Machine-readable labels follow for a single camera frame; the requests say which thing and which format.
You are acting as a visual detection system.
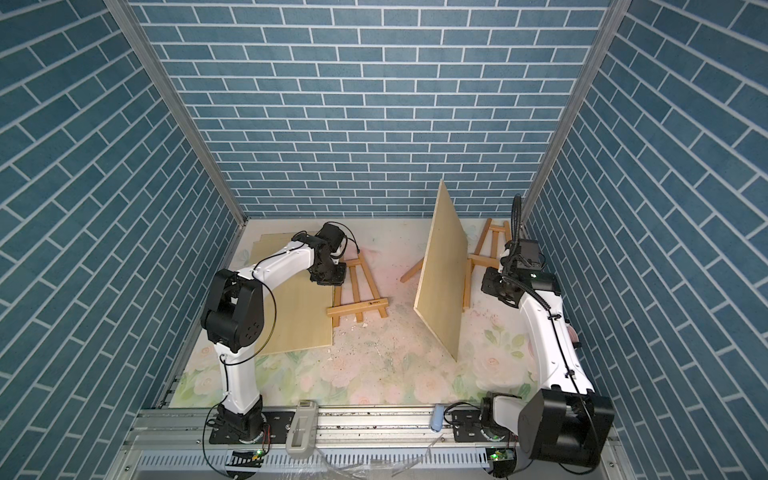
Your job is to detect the plywood canvas board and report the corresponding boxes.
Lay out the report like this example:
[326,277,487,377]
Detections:
[254,269,333,355]
[414,183,468,359]

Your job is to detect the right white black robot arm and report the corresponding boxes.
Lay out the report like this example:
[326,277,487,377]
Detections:
[481,267,615,475]

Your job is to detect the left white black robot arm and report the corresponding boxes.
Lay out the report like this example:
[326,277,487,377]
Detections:
[201,223,356,443]

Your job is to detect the right green circuit board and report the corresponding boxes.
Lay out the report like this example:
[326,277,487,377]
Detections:
[486,448,517,464]

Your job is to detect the green circuit board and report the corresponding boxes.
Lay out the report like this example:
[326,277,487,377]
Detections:
[225,449,266,470]
[486,448,517,464]

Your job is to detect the left green circuit board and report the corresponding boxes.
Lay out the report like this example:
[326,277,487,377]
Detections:
[225,449,266,470]

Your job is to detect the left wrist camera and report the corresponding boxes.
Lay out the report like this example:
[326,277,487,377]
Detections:
[315,222,349,260]

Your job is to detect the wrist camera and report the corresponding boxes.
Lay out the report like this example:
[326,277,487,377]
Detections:
[502,239,546,271]
[315,222,349,260]

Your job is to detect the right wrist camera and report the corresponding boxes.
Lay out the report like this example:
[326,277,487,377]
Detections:
[502,239,546,271]

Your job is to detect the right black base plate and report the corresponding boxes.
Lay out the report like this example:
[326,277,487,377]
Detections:
[444,409,519,444]

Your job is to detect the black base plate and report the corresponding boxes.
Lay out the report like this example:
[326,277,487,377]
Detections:
[206,410,294,445]
[444,409,519,444]

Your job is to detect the blue rail clip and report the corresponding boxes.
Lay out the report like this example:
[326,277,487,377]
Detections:
[430,404,445,433]

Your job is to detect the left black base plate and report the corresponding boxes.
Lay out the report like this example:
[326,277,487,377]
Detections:
[206,410,294,445]

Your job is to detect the grey rail clamp handle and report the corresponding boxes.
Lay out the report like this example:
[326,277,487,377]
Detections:
[285,400,319,460]

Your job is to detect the aluminium front rail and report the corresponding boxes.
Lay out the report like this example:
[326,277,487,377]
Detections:
[104,405,637,480]

